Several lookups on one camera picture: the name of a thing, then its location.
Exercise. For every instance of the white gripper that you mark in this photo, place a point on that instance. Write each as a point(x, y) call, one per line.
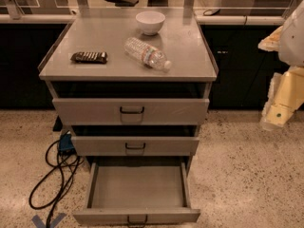
point(293, 47)

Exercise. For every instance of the clear plastic water bottle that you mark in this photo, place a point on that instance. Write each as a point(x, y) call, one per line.
point(147, 54)

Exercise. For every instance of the grey top drawer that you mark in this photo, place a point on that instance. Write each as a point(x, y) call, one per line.
point(106, 111)

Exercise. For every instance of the grey drawer cabinet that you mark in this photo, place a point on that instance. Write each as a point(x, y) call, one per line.
point(121, 92)

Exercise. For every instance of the grey open bottom drawer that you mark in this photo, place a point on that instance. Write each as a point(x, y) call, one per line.
point(137, 192)

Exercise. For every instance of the grey middle drawer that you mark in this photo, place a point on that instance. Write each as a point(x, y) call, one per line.
point(135, 146)

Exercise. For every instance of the white ceramic bowl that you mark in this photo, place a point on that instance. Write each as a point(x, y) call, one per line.
point(150, 22)

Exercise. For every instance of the black office chair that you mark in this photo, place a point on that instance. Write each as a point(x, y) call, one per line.
point(124, 3)

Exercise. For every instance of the dark striped snack bar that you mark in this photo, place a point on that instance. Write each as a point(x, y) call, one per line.
point(89, 57)

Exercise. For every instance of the blue power box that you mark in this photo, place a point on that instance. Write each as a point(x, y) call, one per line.
point(65, 144)

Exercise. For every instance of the glass partition with frame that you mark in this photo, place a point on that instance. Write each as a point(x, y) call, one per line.
point(214, 12)

